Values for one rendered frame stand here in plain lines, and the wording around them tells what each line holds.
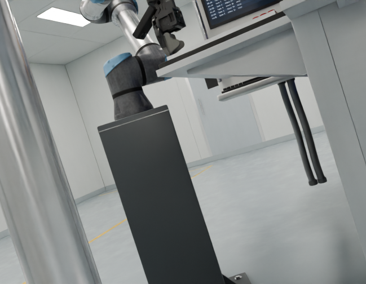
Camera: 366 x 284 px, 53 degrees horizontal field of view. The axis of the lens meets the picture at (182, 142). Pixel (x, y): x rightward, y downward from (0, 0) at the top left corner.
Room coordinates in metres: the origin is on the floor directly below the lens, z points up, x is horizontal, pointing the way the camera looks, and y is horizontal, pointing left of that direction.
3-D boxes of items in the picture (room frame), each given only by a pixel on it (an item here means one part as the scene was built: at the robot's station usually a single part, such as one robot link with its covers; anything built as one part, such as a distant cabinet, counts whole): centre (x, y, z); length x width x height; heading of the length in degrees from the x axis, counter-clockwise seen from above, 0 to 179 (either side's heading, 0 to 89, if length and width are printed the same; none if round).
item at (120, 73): (1.36, 0.13, 0.96); 0.13 x 0.12 x 0.14; 109
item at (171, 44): (1.15, -0.06, 0.95); 0.06 x 0.03 x 0.09; 65
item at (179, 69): (1.30, -0.36, 0.87); 0.70 x 0.48 x 0.02; 155
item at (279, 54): (1.07, -0.24, 0.79); 0.34 x 0.03 x 0.13; 65
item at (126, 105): (1.35, 0.14, 0.84); 0.15 x 0.15 x 0.10
